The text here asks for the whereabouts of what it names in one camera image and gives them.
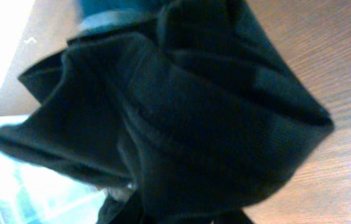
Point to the black garment with tape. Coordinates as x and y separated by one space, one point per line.
188 101

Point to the clear plastic storage bin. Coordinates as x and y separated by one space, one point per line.
32 194

